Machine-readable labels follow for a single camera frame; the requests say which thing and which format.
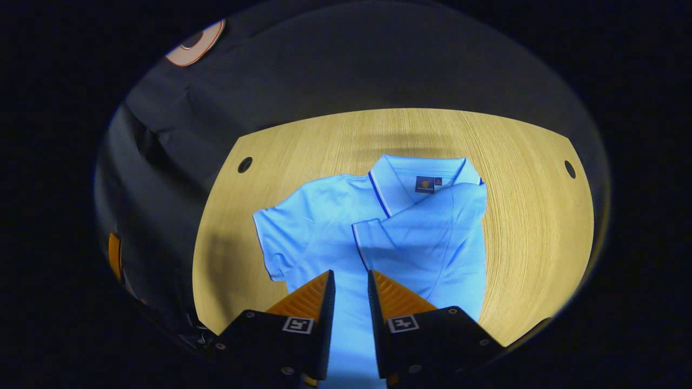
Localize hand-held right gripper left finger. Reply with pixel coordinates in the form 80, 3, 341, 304
214, 270, 336, 387

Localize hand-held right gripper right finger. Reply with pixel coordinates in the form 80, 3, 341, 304
368, 270, 507, 387

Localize light blue T-shirt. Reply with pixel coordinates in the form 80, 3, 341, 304
252, 154, 489, 389

